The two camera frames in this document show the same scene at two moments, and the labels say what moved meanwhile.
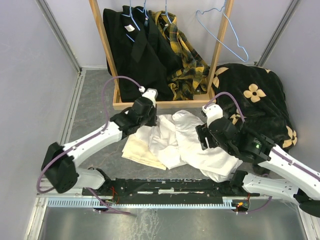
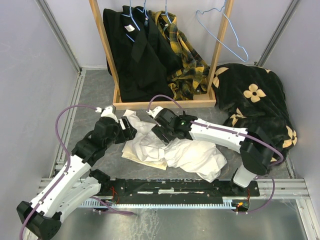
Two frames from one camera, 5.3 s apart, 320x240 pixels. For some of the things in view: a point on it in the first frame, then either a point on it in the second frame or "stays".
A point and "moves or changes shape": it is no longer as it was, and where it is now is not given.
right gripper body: (203, 132) -> (159, 130)
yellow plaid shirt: (192, 79) stays
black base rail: (100, 184) stays
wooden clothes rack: (205, 101) stays
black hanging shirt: (138, 53) stays
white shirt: (175, 142) moves or changes shape
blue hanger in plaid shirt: (165, 12) stays
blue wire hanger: (232, 26) stays
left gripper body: (149, 120) -> (125, 134)
